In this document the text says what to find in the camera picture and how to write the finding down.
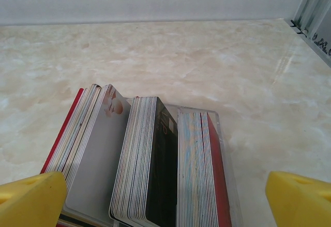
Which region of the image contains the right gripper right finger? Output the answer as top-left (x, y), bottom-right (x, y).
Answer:
top-left (265, 170), bottom-right (331, 227)

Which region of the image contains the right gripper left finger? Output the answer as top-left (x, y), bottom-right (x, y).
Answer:
top-left (0, 171), bottom-right (68, 227)

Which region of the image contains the clear acrylic card box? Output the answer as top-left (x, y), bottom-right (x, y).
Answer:
top-left (56, 96), bottom-right (244, 227)

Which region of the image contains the stack of plastic cards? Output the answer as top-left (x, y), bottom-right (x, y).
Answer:
top-left (45, 83), bottom-right (103, 184)
top-left (176, 110), bottom-right (209, 227)
top-left (64, 83), bottom-right (132, 219)
top-left (109, 96), bottom-right (158, 219)

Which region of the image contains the red plastic card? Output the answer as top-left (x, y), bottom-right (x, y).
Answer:
top-left (205, 112), bottom-right (233, 227)
top-left (40, 87), bottom-right (85, 175)

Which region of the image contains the black VIP card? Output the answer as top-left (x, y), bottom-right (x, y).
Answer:
top-left (144, 97), bottom-right (179, 227)

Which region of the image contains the aluminium frame post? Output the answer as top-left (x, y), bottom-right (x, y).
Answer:
top-left (294, 0), bottom-right (331, 35)

